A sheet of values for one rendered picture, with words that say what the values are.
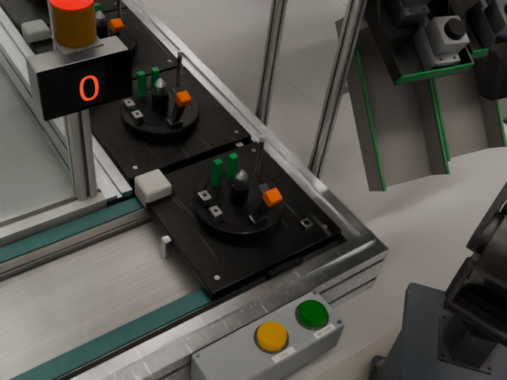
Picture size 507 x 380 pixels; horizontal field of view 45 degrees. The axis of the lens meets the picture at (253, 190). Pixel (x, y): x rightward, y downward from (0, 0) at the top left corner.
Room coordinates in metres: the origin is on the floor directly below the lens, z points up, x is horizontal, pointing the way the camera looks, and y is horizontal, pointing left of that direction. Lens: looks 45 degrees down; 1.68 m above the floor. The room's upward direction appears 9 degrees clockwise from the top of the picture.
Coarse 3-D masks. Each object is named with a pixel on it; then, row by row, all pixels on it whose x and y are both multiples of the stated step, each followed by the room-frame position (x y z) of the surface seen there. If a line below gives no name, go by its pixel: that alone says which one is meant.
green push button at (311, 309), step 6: (306, 300) 0.51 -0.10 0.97; (312, 300) 0.51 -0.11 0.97; (300, 306) 0.50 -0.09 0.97; (306, 306) 0.50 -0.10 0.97; (312, 306) 0.50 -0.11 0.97; (318, 306) 0.51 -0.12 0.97; (300, 312) 0.49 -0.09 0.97; (306, 312) 0.49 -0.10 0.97; (312, 312) 0.49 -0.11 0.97; (318, 312) 0.50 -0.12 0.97; (324, 312) 0.50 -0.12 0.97; (300, 318) 0.48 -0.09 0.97; (306, 318) 0.48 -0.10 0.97; (312, 318) 0.48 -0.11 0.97; (318, 318) 0.49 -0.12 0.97; (324, 318) 0.49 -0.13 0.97; (306, 324) 0.48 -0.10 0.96; (312, 324) 0.48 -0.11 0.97; (318, 324) 0.48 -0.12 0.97
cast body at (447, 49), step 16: (448, 16) 0.82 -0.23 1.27; (416, 32) 0.83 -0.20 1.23; (432, 32) 0.80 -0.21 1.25; (448, 32) 0.78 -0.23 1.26; (464, 32) 0.79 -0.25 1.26; (416, 48) 0.82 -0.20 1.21; (432, 48) 0.79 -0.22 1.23; (448, 48) 0.78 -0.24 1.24; (432, 64) 0.78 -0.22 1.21; (448, 64) 0.79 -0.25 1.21
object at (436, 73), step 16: (368, 0) 0.84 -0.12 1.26; (384, 0) 0.88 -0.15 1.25; (432, 0) 0.91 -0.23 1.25; (448, 0) 0.88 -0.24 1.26; (368, 16) 0.83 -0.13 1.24; (384, 16) 0.85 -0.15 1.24; (432, 16) 0.89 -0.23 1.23; (384, 32) 0.80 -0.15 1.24; (400, 32) 0.83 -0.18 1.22; (384, 48) 0.79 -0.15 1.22; (400, 48) 0.81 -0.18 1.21; (464, 48) 0.83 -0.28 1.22; (400, 64) 0.78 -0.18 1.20; (416, 64) 0.79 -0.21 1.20; (464, 64) 0.80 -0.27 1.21; (400, 80) 0.74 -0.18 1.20; (416, 80) 0.77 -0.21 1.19
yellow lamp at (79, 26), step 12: (60, 12) 0.61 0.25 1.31; (72, 12) 0.61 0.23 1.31; (84, 12) 0.62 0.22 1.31; (60, 24) 0.61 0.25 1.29; (72, 24) 0.61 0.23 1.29; (84, 24) 0.62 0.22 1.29; (60, 36) 0.61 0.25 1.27; (72, 36) 0.61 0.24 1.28; (84, 36) 0.62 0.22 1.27; (96, 36) 0.64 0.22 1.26
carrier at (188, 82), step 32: (160, 96) 0.85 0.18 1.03; (192, 96) 0.94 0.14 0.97; (96, 128) 0.80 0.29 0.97; (128, 128) 0.81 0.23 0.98; (160, 128) 0.81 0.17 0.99; (192, 128) 0.83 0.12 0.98; (224, 128) 0.86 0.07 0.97; (128, 160) 0.74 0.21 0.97; (160, 160) 0.75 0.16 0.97; (192, 160) 0.77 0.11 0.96
